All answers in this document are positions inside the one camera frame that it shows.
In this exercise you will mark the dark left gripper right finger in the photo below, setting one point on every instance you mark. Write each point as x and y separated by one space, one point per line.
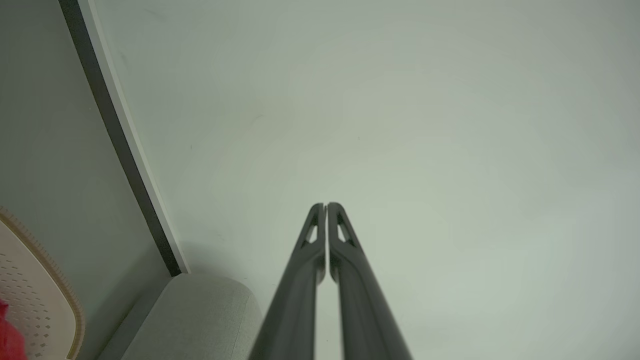
365 315

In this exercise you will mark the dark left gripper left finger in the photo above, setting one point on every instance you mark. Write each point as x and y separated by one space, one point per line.
292 310

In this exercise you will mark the red and white garment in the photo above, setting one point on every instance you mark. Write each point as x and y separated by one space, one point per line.
10 335

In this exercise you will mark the cream laundry basket brown rim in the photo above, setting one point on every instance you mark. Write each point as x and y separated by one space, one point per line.
35 290

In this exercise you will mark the grey fabric sofa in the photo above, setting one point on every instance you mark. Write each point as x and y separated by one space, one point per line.
200 320

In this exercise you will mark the white and dark baseboard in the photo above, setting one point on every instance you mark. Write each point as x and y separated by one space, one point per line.
125 145

